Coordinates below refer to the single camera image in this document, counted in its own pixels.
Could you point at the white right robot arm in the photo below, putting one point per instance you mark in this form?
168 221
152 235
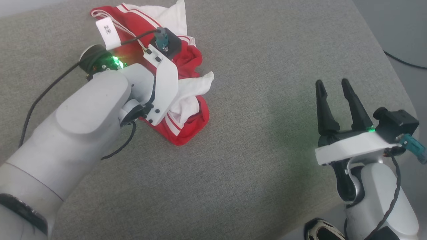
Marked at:
377 193

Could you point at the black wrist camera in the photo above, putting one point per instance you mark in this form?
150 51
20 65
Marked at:
170 44
398 123

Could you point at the red white basketball jersey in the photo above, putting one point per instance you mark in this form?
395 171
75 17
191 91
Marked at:
191 61

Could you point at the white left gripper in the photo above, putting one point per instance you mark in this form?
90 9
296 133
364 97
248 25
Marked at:
165 83

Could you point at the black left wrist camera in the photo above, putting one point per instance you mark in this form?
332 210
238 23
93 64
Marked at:
170 44

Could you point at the white paper size tag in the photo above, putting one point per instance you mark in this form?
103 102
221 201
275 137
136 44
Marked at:
108 33

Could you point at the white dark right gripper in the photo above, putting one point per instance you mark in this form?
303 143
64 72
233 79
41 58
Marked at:
353 146

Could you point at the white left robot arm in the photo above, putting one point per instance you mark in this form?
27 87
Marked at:
76 133

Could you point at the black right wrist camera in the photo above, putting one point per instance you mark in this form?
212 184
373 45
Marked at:
398 123

